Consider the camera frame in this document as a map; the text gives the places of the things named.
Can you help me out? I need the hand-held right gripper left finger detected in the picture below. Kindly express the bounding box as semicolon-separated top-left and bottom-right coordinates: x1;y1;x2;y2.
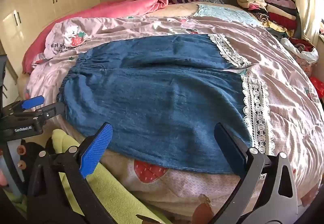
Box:
27;122;119;224

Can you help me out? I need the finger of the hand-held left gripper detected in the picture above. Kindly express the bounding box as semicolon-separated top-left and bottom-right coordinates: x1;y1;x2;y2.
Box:
3;96;45;113
34;102;67;120

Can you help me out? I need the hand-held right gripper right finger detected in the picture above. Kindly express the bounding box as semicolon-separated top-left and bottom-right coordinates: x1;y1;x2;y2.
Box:
210;123;298;224

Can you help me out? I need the blue denim pants lace trim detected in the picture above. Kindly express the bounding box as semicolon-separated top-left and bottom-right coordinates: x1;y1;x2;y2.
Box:
58;34;276;173

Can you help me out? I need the yellow-green cloth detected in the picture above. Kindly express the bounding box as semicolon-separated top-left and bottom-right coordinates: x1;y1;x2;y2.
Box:
52;129;165;224

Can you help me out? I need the pink strawberry printed duvet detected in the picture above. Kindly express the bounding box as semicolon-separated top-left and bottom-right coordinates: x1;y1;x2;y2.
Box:
24;2;324;222

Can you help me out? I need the red cloth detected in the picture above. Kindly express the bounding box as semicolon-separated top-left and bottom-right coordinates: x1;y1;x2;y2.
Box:
310;77;324;99

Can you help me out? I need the pink blanket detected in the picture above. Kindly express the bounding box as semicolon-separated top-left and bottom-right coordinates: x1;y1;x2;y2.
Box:
22;0;169;74

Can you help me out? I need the white plastic bag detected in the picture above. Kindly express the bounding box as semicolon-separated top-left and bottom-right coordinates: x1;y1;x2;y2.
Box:
280;37;319;64

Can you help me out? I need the light blue cloth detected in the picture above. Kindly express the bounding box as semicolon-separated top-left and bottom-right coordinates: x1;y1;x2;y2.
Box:
194;4;262;27

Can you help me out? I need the pile of folded clothes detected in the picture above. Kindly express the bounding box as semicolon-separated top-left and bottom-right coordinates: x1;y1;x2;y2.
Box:
237;0;302;38

